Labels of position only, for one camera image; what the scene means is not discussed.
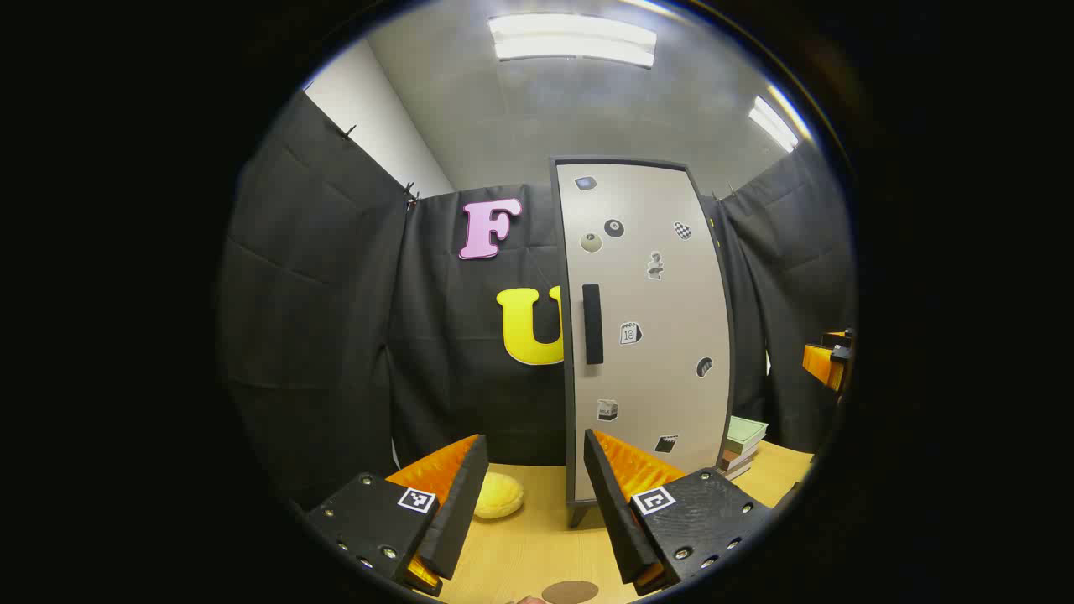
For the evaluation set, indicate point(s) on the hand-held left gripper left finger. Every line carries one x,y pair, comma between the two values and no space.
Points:
461,503

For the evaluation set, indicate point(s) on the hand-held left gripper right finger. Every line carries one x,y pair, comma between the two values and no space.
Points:
612,512

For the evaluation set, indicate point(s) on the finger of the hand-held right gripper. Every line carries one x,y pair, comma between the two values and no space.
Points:
821,365

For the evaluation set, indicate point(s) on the dark grey cabinet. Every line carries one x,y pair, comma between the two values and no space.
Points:
581,508

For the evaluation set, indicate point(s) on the brown round coaster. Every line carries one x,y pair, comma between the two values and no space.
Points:
570,592

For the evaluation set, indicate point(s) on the beige cabinet door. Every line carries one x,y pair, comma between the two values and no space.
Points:
663,302

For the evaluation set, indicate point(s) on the yellow round bun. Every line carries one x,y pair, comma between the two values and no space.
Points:
499,497

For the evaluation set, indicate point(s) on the black backdrop cloth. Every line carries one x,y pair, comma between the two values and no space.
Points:
336,294

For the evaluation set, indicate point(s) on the narrow ceiling light panel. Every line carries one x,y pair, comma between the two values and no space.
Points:
772,124

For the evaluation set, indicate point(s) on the large ceiling light panel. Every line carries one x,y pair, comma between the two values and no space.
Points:
570,38

